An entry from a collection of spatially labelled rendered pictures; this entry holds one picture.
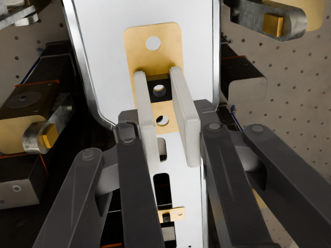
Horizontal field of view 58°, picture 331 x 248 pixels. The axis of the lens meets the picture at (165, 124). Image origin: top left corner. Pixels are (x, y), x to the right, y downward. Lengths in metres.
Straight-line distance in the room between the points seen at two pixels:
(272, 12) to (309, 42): 0.51
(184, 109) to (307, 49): 0.78
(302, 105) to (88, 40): 0.71
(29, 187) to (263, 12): 0.39
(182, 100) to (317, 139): 0.96
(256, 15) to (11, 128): 0.37
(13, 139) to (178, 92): 0.35
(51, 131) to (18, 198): 0.11
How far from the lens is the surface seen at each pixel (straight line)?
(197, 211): 0.68
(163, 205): 0.67
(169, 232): 0.74
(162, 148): 0.57
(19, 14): 0.38
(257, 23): 0.44
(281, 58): 0.89
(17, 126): 0.47
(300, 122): 1.03
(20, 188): 0.47
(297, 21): 0.39
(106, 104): 0.50
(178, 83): 0.18
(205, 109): 0.16
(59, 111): 0.48
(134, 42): 0.20
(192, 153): 0.15
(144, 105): 0.16
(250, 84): 0.54
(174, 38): 0.20
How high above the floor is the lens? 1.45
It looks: 58 degrees down
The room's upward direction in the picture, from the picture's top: 168 degrees clockwise
